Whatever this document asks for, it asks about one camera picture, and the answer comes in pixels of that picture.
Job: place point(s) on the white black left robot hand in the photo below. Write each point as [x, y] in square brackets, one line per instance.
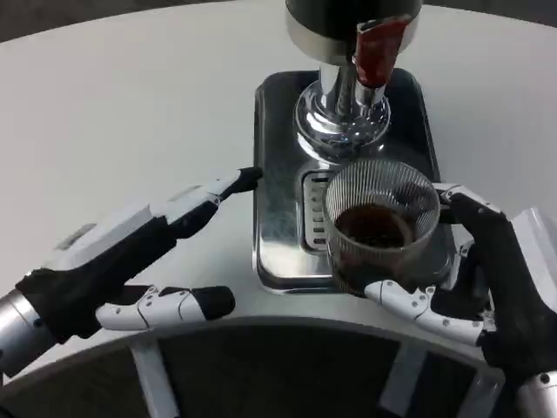
[109, 257]

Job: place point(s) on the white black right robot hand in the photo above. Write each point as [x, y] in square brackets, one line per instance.
[509, 278]

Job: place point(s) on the clear ribbed glass cup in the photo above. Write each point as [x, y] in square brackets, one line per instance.
[374, 257]

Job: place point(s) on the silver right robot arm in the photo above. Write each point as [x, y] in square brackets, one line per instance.
[539, 396]

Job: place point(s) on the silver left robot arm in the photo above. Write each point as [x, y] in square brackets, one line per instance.
[19, 331]

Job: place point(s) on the white support strut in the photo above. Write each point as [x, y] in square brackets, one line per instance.
[154, 379]
[400, 379]

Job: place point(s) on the steel drip tray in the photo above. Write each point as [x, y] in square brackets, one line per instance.
[278, 196]

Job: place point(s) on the slotted steel tray grid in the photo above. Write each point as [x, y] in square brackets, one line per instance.
[314, 209]

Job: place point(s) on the steel drink dispenser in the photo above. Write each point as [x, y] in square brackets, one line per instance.
[326, 30]

